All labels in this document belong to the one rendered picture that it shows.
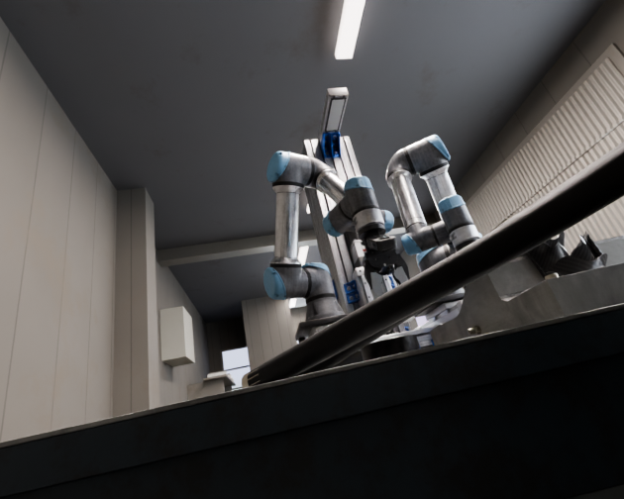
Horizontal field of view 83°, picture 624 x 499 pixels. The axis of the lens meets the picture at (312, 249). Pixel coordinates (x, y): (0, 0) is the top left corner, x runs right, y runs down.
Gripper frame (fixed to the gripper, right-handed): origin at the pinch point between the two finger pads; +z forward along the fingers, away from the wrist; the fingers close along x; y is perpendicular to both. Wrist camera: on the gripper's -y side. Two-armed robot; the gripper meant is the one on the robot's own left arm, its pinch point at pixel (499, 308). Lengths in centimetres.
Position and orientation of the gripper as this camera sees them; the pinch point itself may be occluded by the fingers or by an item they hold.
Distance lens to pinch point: 105.4
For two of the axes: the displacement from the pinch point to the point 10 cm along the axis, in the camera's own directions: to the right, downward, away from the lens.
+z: 2.0, 8.9, -4.0
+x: -9.8, 2.0, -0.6
